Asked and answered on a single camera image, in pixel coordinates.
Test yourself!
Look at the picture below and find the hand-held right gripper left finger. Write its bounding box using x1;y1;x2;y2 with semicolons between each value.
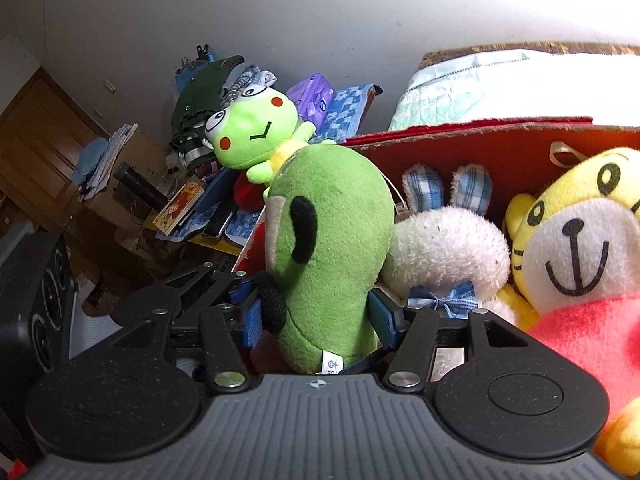
106;300;264;395

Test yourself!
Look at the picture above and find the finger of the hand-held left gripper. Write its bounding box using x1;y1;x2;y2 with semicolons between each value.
111;261;260;327

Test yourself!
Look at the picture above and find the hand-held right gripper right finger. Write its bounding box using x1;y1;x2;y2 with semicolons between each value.
367;290;532;395

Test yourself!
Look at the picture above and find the white bunny plush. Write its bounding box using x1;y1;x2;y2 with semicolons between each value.
377;162;518;381

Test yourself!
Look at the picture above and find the green dog plush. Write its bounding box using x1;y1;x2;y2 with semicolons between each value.
262;144;397;376

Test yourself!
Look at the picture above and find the red cardboard box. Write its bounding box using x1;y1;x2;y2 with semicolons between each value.
232;116;640;311

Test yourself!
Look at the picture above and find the yellow tiger plush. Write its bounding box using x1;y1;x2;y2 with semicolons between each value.
502;147;640;478

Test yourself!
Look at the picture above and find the yellow picture book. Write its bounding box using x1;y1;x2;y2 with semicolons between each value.
150;180;206;236

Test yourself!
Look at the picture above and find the wooden cabinet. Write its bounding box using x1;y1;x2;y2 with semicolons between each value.
0;67;166;281

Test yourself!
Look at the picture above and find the black cylinder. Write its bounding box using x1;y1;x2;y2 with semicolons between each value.
112;161;168;213

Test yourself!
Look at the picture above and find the green frog plush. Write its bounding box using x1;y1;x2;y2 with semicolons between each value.
202;85;338;185

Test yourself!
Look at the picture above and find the stack of papers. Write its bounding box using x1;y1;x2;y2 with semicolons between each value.
72;122;139;201

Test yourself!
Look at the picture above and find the pile of clothes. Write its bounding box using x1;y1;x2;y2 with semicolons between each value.
170;55;278;176

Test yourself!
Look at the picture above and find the purple packet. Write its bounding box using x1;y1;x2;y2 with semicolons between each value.
287;74;335;123

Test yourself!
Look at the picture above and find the blue patterned towel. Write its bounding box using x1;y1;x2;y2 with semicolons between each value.
312;84;384;143

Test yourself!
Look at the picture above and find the printed bear bed sheet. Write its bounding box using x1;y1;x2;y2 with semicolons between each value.
387;49;640;132

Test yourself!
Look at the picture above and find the wooden bed board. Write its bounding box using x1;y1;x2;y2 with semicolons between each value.
417;42;640;71

